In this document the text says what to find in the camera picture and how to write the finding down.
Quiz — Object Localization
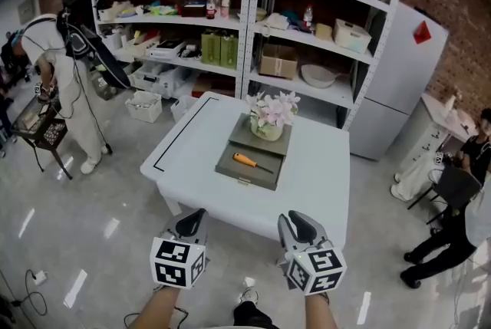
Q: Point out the person's black shorts leg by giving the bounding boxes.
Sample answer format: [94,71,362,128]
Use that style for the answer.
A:
[232,300,280,329]

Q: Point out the black tray stand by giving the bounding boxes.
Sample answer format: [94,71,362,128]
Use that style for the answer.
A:
[8,88,74,182]

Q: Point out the white bowl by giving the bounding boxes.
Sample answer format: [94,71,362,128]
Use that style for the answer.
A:
[299,63,339,89]

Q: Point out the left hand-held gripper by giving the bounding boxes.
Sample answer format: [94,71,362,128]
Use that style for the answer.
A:
[149,207,211,290]

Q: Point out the person's right forearm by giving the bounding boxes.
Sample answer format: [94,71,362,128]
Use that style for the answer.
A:
[304,291,339,329]

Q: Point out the person's white shoe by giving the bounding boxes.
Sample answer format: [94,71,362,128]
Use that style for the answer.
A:
[239,276,260,306]

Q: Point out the white lidded basket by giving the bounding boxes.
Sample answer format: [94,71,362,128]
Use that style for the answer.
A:
[331,18,374,54]

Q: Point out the white refrigerator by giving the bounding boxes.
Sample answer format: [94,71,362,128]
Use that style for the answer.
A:
[348,0,450,163]

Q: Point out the white table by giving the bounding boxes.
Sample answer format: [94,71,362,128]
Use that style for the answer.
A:
[139,90,351,248]

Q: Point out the green carton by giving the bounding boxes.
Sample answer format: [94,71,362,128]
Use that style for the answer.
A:
[219,33,239,71]
[200,31,222,65]

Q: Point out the dark red box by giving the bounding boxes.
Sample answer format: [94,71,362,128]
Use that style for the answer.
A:
[191,75,236,99]

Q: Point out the white drawer cabinet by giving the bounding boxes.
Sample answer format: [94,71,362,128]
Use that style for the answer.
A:
[397,92,479,177]

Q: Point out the grey drawer box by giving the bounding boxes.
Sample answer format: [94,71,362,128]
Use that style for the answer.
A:
[214,112,293,192]

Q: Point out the white telephone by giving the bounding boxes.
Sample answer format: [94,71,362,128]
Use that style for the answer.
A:
[262,12,291,38]

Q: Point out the person's left forearm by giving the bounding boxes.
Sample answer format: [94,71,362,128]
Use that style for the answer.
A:
[127,284,182,329]

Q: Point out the white black topped box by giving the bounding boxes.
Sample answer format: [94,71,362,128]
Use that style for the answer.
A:
[147,38,188,61]

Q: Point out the red triangle magnet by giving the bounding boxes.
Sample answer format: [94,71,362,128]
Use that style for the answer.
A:
[413,20,433,45]

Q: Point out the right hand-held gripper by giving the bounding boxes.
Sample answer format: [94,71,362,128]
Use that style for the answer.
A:
[275,209,348,297]

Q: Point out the black chair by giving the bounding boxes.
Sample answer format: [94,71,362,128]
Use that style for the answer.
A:
[407,163,483,225]

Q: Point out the pink flowers in pot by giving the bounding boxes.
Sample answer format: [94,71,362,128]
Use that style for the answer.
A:
[245,90,302,145]

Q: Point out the white plastic bin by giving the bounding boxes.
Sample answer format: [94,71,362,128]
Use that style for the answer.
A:
[170,94,199,124]

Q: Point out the white perforated floor basket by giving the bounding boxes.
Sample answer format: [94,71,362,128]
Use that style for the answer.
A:
[125,90,163,124]

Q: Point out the clear storage crate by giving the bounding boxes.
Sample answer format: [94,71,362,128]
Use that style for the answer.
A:
[131,62,193,99]

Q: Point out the black floor cable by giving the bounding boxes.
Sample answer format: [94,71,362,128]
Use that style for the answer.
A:
[0,268,48,317]

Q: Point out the orange handled screwdriver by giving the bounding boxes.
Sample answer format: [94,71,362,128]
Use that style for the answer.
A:
[232,152,275,175]

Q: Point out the beige small box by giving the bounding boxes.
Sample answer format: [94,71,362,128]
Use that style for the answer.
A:
[315,22,334,41]

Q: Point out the red capped clear bottle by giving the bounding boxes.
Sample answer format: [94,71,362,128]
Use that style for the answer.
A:
[302,4,315,30]

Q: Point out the cardboard box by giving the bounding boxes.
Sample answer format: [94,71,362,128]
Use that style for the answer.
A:
[259,43,300,81]

